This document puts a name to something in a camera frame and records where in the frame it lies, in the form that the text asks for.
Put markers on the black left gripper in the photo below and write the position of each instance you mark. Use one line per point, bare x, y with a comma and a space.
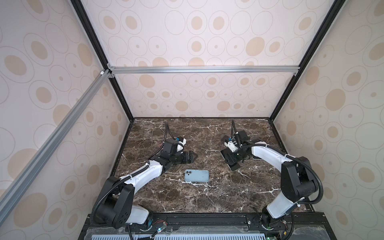
187, 159

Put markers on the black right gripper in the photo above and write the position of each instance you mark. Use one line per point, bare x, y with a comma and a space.
230, 158

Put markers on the light blue phone case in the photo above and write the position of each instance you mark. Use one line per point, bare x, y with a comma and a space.
201, 176

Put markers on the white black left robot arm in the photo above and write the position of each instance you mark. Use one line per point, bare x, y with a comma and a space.
114, 206

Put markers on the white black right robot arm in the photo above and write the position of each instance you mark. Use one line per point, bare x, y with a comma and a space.
299, 182

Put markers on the black phone purple edge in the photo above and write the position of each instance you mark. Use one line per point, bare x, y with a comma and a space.
225, 139

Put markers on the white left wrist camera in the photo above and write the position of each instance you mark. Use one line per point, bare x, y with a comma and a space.
181, 143

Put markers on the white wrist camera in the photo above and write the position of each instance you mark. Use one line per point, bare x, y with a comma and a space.
181, 143
232, 145

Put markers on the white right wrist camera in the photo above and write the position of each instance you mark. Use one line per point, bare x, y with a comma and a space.
232, 145

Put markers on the aluminium rail back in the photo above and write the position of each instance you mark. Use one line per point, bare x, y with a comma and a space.
206, 70

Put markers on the aluminium rail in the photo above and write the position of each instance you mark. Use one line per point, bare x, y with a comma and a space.
206, 70
34, 167

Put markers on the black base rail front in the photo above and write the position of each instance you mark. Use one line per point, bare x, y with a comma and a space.
222, 226

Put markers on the black corner frame post left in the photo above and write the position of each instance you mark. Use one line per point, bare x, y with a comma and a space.
91, 34

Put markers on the black corner frame post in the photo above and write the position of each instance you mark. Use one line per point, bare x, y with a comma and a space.
91, 34
319, 36

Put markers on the aluminium rail left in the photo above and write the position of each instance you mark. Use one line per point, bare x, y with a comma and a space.
34, 167

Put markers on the black corner frame post right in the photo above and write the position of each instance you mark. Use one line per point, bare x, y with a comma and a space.
319, 36

